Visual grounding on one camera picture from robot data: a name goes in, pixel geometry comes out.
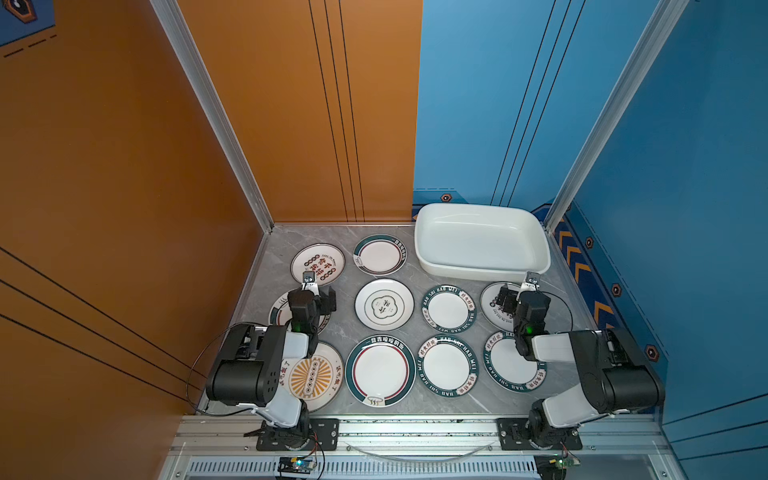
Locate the white plastic bin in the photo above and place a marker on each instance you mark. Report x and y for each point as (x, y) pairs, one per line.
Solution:
(480, 242)

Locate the large green red plate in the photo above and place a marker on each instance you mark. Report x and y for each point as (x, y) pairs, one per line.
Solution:
(380, 371)

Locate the green red rimmed plate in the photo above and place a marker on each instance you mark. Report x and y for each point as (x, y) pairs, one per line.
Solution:
(281, 315)

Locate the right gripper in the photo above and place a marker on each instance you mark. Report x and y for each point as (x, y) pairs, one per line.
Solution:
(505, 299)

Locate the green lettered plate front centre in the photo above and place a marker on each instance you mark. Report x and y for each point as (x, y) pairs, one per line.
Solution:
(447, 366)

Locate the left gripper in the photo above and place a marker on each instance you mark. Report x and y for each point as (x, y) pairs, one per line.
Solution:
(327, 299)

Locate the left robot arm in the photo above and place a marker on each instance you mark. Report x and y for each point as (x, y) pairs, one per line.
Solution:
(247, 369)

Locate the white plate clover design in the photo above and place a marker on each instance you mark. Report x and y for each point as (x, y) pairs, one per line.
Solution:
(384, 304)

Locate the orange sunburst plate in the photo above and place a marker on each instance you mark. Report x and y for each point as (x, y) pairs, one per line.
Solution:
(315, 380)

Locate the coin pattern plate right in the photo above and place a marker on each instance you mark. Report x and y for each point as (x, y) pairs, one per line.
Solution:
(491, 310)

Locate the green lettered plate middle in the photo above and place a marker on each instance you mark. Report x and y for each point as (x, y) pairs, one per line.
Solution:
(449, 309)

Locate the left circuit board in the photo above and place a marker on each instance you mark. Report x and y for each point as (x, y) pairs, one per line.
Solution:
(297, 468)

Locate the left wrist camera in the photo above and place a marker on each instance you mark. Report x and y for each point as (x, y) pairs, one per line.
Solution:
(309, 282)

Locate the green lettered plate front right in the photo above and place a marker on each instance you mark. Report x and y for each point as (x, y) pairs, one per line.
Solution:
(508, 368)

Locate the aluminium front rail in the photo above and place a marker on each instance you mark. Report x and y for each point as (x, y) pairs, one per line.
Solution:
(422, 447)

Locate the small green rimmed plate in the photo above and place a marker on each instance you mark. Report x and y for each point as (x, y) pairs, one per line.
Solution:
(380, 255)

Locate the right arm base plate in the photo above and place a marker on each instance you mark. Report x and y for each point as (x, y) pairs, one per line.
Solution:
(519, 434)

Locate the circuit board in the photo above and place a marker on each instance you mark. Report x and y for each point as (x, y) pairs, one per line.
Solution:
(563, 462)
(297, 468)

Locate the green lettered plate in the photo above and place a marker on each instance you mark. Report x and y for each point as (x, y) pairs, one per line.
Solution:
(508, 368)
(447, 366)
(449, 309)

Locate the plate with red coin pattern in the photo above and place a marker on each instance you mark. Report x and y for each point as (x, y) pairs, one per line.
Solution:
(325, 260)

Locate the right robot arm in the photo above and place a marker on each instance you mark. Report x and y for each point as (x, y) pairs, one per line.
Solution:
(614, 375)

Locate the right circuit board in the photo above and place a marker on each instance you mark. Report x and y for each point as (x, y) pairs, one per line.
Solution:
(563, 462)

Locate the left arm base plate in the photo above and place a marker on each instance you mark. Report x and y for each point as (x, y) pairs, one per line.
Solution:
(316, 432)

